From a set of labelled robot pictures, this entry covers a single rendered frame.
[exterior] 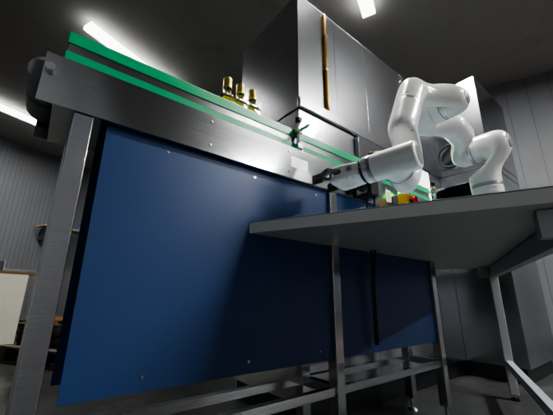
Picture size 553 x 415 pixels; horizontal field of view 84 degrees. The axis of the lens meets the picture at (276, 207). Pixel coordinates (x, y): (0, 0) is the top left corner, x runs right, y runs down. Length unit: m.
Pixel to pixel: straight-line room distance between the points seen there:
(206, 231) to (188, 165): 0.19
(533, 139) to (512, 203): 4.16
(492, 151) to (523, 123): 3.44
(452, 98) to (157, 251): 1.07
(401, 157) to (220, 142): 0.51
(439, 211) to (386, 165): 0.22
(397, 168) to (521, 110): 4.24
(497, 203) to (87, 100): 0.93
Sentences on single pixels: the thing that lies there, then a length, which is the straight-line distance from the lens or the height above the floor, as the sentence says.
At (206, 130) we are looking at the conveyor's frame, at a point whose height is 0.99.
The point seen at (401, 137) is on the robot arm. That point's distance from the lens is 1.05.
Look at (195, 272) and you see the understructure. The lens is 0.84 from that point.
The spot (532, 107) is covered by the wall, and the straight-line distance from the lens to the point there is 5.14.
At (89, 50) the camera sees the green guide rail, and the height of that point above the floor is 1.10.
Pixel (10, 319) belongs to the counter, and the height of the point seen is 0.29.
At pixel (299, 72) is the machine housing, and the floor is 1.73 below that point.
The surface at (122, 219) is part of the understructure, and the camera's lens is 0.80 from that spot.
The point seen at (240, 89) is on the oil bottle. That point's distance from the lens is 1.29.
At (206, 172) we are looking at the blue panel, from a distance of 0.91.
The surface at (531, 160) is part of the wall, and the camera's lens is 4.84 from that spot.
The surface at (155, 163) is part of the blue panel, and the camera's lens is 0.86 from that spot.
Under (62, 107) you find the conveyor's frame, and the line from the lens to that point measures 0.85.
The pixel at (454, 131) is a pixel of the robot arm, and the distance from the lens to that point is 1.43.
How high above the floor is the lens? 0.53
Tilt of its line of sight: 16 degrees up
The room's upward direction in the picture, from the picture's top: 1 degrees clockwise
